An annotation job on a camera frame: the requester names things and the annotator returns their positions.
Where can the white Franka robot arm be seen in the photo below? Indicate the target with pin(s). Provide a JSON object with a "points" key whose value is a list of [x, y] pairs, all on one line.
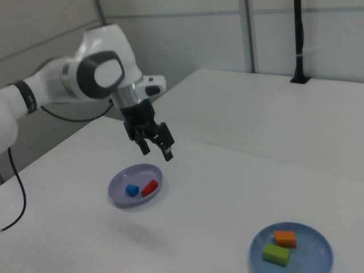
{"points": [[108, 71]]}

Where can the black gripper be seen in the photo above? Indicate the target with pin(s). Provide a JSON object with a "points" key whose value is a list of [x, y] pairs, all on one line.
{"points": [[139, 118]]}

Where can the red cylinder block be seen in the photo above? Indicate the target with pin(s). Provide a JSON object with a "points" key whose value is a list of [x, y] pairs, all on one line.
{"points": [[149, 187]]}

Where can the purple plate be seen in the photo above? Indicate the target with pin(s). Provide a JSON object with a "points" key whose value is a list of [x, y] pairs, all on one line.
{"points": [[122, 176]]}

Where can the orange block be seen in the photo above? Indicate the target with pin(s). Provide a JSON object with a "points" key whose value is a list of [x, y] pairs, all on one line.
{"points": [[285, 239]]}

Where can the grey partition post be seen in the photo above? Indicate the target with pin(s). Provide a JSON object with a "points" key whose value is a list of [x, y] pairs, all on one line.
{"points": [[250, 34], [101, 11]]}

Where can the blue block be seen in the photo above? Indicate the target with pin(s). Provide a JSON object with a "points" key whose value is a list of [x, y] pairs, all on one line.
{"points": [[132, 190]]}

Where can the blue plate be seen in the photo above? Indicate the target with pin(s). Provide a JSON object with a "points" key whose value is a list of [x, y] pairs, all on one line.
{"points": [[312, 256]]}

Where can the green block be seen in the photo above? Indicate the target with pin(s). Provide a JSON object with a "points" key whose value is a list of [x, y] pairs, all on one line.
{"points": [[276, 254]]}

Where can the black pole with clamp base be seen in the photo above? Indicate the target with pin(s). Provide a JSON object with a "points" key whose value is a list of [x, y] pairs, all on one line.
{"points": [[298, 42]]}

